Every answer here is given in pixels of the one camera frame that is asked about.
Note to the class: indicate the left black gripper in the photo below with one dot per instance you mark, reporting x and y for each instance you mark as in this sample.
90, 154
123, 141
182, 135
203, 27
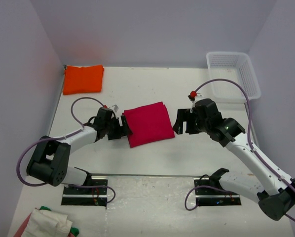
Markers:
125, 130

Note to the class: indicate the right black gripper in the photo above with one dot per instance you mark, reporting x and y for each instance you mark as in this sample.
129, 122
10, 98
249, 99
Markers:
185, 115

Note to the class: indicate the magenta t shirt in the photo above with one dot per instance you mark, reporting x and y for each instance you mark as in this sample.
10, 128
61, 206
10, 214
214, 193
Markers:
149, 123

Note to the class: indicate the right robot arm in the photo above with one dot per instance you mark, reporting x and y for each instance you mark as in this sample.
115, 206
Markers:
270, 187

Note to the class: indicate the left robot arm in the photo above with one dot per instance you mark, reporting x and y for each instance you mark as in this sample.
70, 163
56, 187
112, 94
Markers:
50, 160

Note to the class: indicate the folded orange t shirt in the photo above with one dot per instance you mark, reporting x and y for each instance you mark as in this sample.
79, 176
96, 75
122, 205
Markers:
79, 80

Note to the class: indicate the white plastic basket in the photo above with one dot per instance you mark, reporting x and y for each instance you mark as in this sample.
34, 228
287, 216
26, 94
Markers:
234, 66

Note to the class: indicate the cream white cloth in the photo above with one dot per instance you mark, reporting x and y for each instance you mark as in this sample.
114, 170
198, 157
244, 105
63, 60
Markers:
45, 223

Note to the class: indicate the pink cloth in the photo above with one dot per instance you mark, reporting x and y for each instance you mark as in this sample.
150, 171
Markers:
22, 227

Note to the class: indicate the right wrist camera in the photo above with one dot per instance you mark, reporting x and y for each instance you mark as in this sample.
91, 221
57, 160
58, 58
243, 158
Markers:
194, 97

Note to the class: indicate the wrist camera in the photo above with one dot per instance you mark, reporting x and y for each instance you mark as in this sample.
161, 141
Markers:
194, 97
113, 108

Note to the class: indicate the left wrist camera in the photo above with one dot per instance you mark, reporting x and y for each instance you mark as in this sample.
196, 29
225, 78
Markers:
113, 108

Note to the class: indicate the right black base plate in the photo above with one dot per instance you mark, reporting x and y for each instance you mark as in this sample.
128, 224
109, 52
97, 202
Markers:
210, 197

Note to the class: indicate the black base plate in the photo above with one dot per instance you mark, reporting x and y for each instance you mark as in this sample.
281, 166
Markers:
210, 197
84, 197

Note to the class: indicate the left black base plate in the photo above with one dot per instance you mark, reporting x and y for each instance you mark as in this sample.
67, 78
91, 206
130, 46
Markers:
84, 197

